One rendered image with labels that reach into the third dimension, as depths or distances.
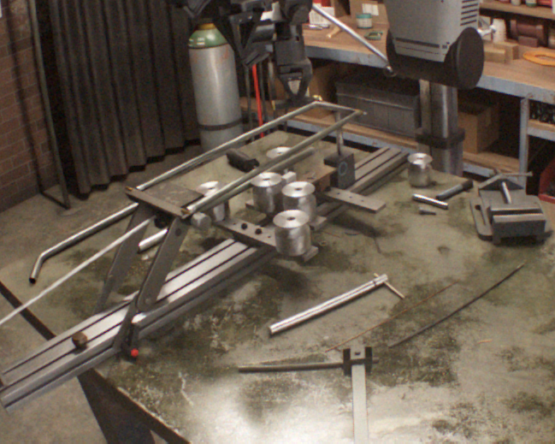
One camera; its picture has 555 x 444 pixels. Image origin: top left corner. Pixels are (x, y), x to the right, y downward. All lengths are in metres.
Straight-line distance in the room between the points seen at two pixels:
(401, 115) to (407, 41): 1.14
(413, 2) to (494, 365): 0.87
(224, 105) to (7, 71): 1.39
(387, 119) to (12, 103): 2.12
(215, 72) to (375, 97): 0.73
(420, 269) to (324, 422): 0.34
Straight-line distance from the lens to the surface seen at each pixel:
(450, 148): 1.48
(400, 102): 2.51
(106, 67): 3.41
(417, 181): 1.18
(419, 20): 1.38
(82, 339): 0.80
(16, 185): 3.72
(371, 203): 1.03
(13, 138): 3.65
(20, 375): 0.81
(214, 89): 2.83
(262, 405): 0.72
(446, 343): 0.79
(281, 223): 0.89
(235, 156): 1.30
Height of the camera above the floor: 1.39
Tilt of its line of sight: 25 degrees down
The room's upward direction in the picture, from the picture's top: 7 degrees counter-clockwise
